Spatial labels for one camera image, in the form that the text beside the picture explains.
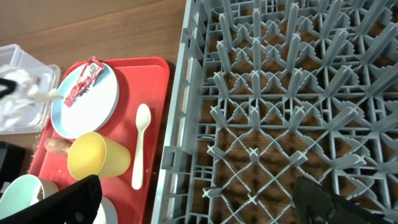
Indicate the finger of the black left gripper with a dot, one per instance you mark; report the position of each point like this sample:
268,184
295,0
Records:
9,87

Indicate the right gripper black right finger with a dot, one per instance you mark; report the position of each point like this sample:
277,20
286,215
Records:
314,204

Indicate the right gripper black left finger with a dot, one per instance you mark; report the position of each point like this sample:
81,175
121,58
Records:
78,203

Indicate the white tissue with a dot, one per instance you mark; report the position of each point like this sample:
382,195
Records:
15,105

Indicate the light blue grey bowl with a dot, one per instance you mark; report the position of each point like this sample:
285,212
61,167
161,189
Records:
106,213

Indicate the yellow plastic cup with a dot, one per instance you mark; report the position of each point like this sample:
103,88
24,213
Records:
94,154

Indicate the mint green bowl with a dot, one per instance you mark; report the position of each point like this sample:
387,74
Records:
25,191

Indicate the red ketchup packet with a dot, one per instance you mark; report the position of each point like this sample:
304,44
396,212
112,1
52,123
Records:
87,78

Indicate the black waste tray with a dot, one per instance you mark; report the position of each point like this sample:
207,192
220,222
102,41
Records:
12,157

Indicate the grey plastic dishwasher rack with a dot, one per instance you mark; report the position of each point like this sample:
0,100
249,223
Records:
268,91

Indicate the clear plastic bin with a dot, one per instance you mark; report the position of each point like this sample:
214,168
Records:
45,76

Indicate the brown sweet potato piece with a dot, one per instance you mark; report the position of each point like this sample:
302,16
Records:
57,145

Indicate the light blue round plate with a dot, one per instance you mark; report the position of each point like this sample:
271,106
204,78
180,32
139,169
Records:
90,111

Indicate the red plastic tray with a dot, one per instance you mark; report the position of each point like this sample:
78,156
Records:
141,81

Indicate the white plastic spoon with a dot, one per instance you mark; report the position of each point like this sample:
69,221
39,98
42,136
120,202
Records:
143,119

